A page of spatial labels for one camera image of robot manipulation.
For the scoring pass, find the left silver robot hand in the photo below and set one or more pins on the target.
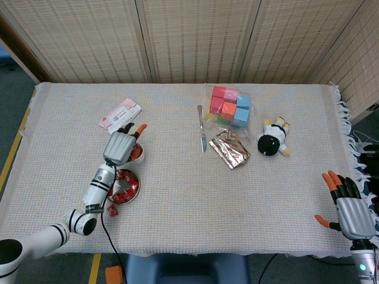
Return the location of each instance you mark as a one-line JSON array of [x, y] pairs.
[[118, 148]]

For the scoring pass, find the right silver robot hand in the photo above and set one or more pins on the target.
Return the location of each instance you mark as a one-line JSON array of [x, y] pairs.
[[355, 219]]

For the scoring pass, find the metal bowl of red candies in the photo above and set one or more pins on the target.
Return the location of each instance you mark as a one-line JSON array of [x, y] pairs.
[[124, 185]]

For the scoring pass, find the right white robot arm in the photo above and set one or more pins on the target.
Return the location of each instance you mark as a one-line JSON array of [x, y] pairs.
[[364, 263]]

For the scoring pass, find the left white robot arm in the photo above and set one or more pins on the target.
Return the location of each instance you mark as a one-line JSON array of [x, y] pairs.
[[99, 183]]

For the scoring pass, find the white paper cup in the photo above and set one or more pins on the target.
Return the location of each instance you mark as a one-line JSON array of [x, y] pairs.
[[141, 159]]

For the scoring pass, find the pink white wet wipes pack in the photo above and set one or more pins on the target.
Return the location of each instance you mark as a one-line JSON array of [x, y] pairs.
[[120, 114]]

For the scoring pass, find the metal butter knife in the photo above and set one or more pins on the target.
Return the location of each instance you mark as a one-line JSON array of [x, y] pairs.
[[202, 130]]

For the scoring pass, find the beige waffle tablecloth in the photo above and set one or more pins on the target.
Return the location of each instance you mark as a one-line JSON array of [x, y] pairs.
[[189, 201]]

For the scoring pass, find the clear plastic bag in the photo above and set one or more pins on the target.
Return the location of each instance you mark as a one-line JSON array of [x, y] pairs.
[[211, 125]]

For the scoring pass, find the yellow cube block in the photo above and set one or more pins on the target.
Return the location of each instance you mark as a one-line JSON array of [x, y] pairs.
[[210, 117]]

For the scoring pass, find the red cube block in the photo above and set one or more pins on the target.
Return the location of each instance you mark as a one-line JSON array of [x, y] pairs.
[[219, 91], [216, 104]]

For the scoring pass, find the green cube block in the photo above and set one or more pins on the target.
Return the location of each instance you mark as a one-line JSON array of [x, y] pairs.
[[223, 120]]

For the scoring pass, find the bamboo folding screen panel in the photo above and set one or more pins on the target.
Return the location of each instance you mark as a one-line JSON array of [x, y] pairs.
[[296, 41], [83, 41], [201, 41], [361, 68]]

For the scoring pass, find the gold foil snack wrapper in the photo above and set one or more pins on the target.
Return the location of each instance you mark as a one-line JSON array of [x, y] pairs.
[[231, 151]]

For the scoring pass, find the black-headed plush doll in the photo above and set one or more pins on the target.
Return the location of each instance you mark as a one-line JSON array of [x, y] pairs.
[[268, 145]]

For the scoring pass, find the orange cube block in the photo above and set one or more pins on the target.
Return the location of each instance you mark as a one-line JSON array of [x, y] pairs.
[[228, 110]]

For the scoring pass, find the pink cube block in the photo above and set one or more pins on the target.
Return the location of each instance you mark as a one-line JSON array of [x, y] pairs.
[[231, 95]]

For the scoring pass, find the light blue cube block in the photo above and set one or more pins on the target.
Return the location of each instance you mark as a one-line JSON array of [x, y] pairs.
[[244, 102], [240, 116]]

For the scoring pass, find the small orange box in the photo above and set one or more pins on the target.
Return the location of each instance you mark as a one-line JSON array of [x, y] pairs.
[[112, 275]]

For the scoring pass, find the brown wooden board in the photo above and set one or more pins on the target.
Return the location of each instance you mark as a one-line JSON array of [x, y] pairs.
[[20, 47]]

